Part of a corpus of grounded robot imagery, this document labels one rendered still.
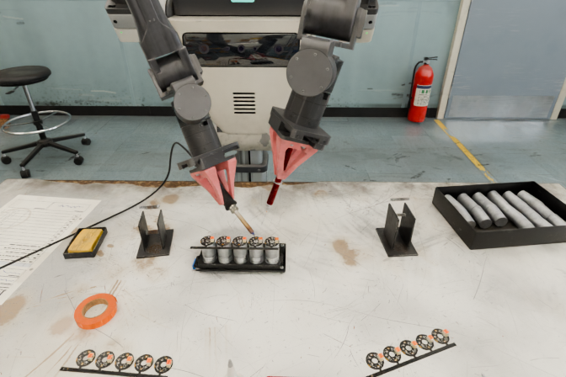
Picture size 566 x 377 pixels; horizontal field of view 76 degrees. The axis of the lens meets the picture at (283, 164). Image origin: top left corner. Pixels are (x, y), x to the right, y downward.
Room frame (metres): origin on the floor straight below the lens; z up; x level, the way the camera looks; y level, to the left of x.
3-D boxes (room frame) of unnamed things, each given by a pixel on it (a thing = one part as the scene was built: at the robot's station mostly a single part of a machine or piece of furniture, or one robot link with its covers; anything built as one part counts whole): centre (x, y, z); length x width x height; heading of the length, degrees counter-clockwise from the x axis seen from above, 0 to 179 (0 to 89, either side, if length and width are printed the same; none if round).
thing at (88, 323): (0.38, 0.29, 0.76); 0.06 x 0.06 x 0.01
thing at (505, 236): (0.62, -0.47, 0.77); 0.24 x 0.16 x 0.04; 96
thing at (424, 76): (2.99, -1.18, 0.29); 0.16 x 0.15 x 0.55; 89
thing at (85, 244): (0.54, 0.38, 0.76); 0.07 x 0.05 x 0.02; 5
